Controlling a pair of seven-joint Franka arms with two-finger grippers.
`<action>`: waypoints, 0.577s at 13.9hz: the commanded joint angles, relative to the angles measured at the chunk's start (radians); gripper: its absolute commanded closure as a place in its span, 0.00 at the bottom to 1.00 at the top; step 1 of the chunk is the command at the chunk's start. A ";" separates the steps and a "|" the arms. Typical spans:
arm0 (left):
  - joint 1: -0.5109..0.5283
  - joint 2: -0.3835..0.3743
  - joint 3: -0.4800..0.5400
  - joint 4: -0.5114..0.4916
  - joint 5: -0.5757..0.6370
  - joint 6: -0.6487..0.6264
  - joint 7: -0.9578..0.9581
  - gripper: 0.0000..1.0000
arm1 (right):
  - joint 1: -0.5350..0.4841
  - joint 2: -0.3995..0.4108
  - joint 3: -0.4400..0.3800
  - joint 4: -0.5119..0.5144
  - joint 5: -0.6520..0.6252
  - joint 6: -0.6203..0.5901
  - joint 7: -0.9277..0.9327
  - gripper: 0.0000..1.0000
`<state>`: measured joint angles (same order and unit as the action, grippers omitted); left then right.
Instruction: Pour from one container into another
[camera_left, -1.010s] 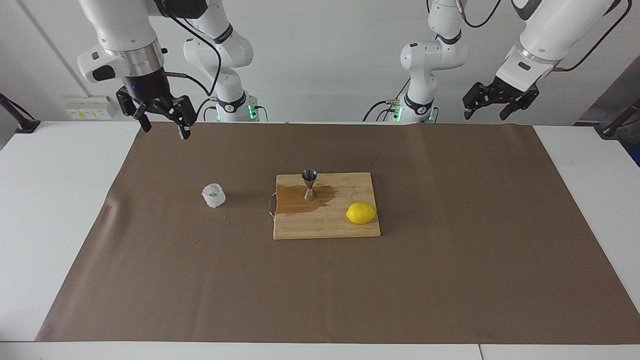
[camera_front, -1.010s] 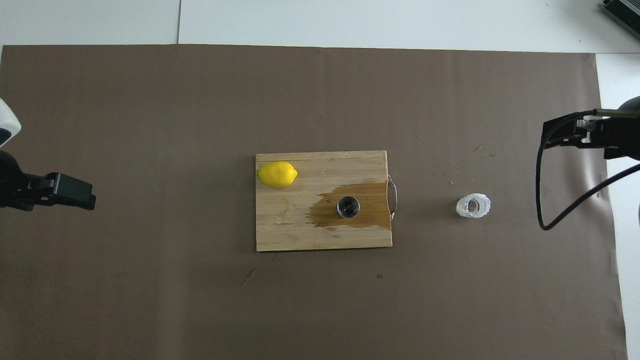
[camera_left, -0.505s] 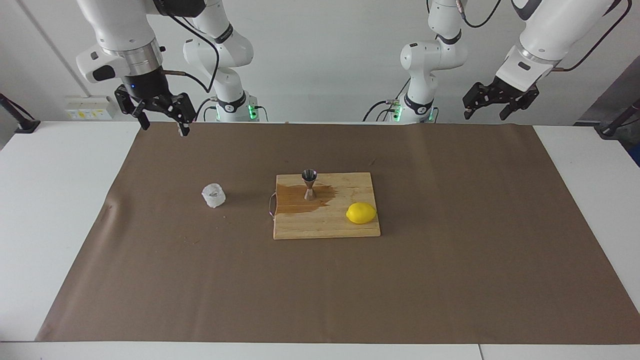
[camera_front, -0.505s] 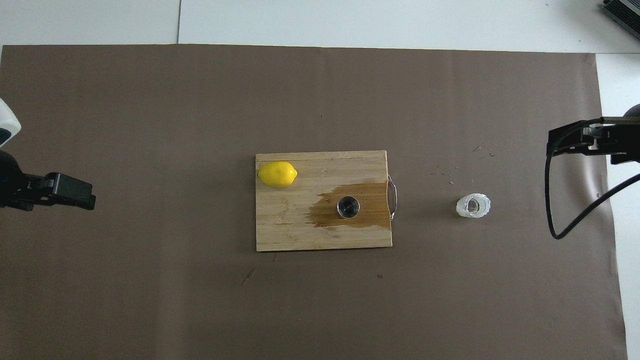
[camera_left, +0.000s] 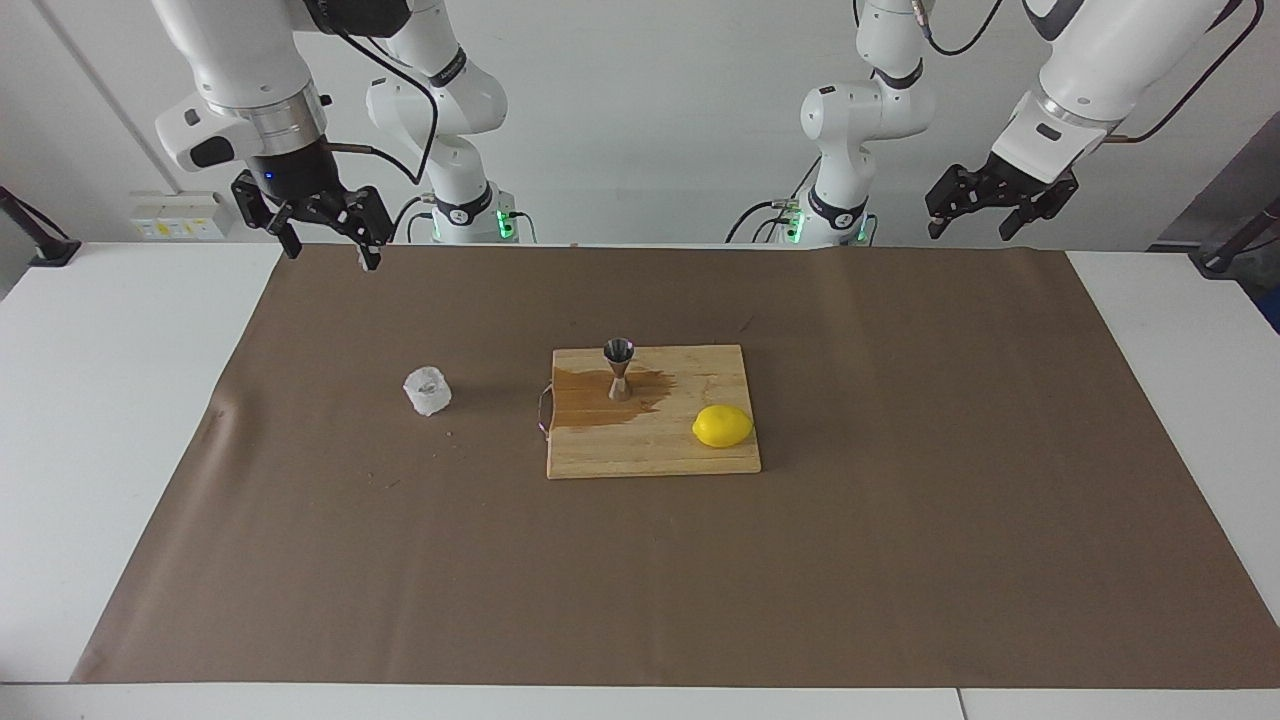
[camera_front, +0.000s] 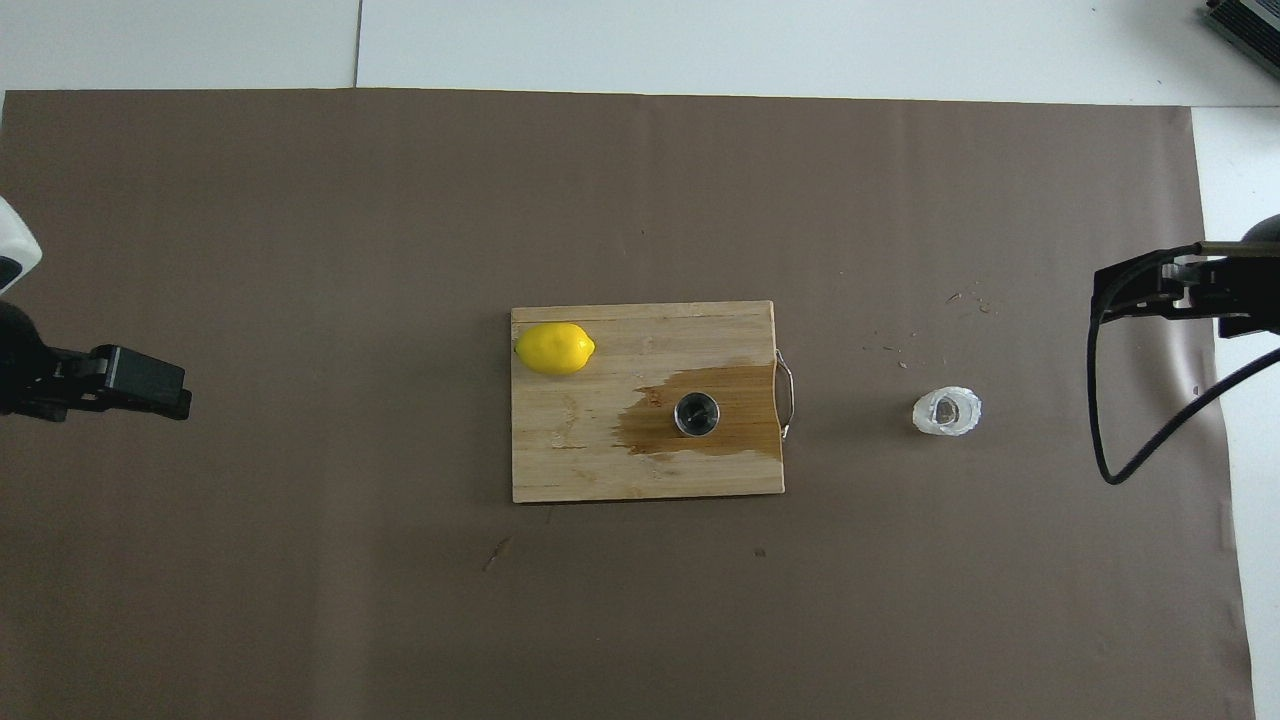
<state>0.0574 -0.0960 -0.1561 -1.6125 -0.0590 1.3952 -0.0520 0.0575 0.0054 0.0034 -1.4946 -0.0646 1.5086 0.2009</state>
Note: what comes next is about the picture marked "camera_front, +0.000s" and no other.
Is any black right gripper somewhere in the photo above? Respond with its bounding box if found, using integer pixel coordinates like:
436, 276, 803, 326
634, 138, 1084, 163
1092, 213, 1280, 337

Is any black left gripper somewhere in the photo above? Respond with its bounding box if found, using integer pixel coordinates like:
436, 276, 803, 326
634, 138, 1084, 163
0, 300, 193, 422

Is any clear faceted glass cup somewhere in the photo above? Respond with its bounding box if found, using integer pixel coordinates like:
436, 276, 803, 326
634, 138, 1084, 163
912, 385, 983, 437

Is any steel double jigger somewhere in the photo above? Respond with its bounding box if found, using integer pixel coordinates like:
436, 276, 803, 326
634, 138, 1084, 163
673, 391, 721, 438

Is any brown paper table mat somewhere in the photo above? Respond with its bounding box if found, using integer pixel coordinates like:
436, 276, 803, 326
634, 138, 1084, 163
0, 88, 1258, 720

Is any yellow lemon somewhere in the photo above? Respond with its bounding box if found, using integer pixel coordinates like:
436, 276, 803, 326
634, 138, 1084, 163
515, 322, 598, 377

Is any wooden cutting board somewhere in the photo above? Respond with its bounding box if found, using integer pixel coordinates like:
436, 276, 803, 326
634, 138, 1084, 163
510, 300, 798, 504

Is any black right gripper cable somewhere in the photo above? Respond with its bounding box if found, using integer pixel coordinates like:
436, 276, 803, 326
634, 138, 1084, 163
1088, 240, 1280, 486

